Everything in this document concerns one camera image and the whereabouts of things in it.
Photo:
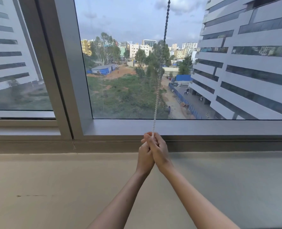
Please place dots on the person's left hand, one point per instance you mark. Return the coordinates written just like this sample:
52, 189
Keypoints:
144, 156

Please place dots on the person's right hand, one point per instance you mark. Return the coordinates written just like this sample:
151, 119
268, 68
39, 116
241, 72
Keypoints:
160, 152

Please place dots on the person's right fingers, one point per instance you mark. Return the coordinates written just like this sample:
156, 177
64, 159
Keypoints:
155, 139

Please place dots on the person's left fingers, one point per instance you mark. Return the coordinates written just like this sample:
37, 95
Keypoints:
145, 138

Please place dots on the person's left forearm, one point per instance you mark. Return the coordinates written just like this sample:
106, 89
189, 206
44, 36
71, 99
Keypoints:
122, 201

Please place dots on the person's right forearm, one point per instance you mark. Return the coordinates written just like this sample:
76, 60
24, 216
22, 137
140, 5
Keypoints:
193, 202

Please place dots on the blue roofed shed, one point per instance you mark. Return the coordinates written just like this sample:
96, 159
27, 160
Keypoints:
103, 69

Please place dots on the white office building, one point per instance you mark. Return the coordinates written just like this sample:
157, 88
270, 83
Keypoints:
245, 59

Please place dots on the grey aluminium window frame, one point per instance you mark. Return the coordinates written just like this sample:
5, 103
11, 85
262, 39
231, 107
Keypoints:
67, 92

